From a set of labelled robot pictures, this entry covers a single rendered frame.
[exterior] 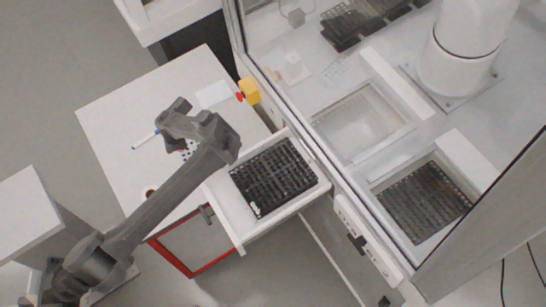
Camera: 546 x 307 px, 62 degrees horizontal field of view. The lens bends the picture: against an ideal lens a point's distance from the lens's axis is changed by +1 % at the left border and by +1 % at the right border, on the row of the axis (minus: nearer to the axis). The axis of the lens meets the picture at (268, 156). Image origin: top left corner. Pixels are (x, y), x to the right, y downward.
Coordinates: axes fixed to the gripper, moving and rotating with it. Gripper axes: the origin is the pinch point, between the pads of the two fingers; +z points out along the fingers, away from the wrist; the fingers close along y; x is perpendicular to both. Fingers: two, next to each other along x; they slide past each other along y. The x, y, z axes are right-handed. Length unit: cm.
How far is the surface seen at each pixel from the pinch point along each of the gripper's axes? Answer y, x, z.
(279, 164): -20.8, -30.4, -8.9
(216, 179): -16.9, -9.6, -3.4
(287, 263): -31, -24, 81
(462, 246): -67, -54, -55
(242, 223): -33.9, -14.0, -3.1
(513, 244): -71, -55, -69
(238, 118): 8.3, -22.3, 5.7
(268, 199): -31.2, -23.7, -9.3
